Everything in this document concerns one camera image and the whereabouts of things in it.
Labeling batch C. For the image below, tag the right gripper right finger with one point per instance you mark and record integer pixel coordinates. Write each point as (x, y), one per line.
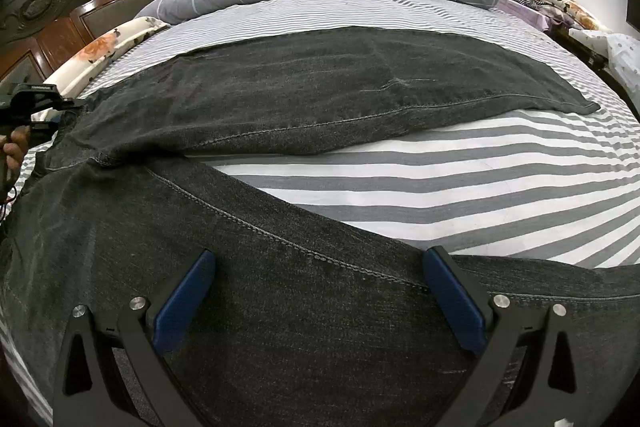
(548, 389)

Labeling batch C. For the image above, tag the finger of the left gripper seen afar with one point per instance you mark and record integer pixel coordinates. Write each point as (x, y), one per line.
(70, 104)

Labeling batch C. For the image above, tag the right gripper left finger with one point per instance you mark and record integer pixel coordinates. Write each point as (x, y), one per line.
(89, 389)

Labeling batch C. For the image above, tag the dark grey denim pants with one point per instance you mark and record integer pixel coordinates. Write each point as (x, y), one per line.
(280, 186)

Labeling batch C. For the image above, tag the person's left hand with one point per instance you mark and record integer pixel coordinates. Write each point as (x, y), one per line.
(15, 147)

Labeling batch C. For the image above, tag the floral pillow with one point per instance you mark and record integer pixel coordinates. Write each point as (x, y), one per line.
(75, 75)

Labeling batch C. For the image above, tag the carved wooden headboard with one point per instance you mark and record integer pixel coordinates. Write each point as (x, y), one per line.
(39, 36)

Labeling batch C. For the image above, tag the grey white striped bed sheet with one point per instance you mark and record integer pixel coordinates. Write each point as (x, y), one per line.
(450, 186)

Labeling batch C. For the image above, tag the white dotted cloth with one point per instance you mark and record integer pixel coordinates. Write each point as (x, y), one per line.
(621, 51)

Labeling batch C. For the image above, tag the pile of patterned bedding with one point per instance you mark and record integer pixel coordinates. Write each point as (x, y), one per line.
(567, 13)

